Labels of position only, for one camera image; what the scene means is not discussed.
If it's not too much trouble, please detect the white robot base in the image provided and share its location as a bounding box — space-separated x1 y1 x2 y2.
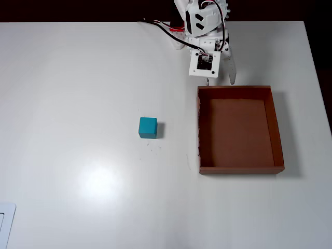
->
168 29 190 50

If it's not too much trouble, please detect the white flat device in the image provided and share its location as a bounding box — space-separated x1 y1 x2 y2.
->
0 203 17 249

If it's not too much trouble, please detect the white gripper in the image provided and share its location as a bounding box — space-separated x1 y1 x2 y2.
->
186 27 238 86

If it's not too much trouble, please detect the blue cube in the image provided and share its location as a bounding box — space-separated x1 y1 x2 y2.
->
137 117 158 140

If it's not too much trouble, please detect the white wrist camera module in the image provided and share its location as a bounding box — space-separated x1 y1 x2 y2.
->
188 50 222 79

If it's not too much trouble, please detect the brown cardboard box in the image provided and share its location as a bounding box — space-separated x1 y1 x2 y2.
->
197 85 286 176

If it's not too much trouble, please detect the tricolor servo cable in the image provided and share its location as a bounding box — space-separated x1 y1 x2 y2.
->
152 19 183 30
207 0 229 52

